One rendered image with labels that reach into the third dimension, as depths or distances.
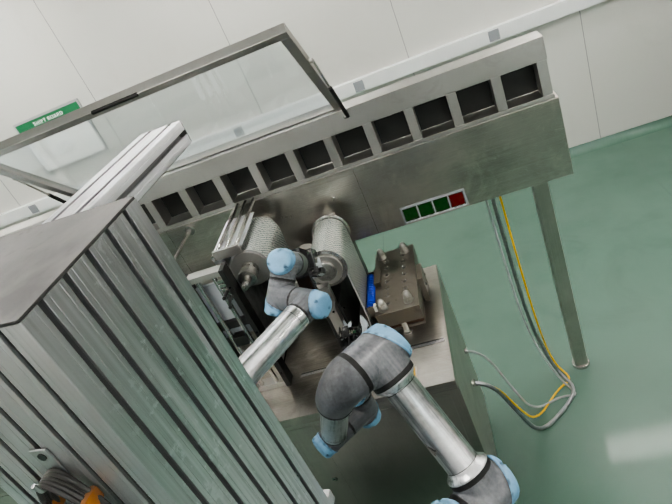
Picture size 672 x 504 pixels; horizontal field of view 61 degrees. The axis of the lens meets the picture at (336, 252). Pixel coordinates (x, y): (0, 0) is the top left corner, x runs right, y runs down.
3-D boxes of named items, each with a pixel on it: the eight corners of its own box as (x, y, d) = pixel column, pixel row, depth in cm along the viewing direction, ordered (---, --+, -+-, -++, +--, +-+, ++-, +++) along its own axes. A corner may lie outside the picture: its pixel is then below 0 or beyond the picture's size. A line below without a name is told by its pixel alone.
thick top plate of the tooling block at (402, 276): (380, 329, 205) (375, 316, 202) (380, 266, 238) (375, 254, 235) (424, 317, 201) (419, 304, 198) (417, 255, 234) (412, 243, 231)
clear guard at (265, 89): (-21, 160, 181) (-21, 159, 181) (90, 197, 229) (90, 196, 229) (280, 35, 156) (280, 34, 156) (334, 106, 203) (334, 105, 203)
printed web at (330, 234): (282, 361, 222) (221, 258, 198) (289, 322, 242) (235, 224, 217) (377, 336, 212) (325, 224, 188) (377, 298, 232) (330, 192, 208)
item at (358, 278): (367, 318, 208) (349, 278, 200) (368, 280, 228) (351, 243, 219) (368, 317, 208) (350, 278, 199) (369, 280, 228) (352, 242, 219)
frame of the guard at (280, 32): (-37, 179, 179) (-39, 157, 180) (87, 215, 231) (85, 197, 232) (295, 43, 151) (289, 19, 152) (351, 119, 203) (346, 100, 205)
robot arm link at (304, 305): (191, 422, 125) (325, 279, 151) (165, 409, 132) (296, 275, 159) (217, 455, 130) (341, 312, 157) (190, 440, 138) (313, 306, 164)
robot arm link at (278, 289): (282, 319, 156) (289, 279, 157) (257, 313, 164) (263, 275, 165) (303, 321, 162) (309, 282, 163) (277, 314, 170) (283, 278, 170)
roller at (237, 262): (241, 289, 204) (223, 258, 198) (254, 252, 225) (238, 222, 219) (277, 279, 201) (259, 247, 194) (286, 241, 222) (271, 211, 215)
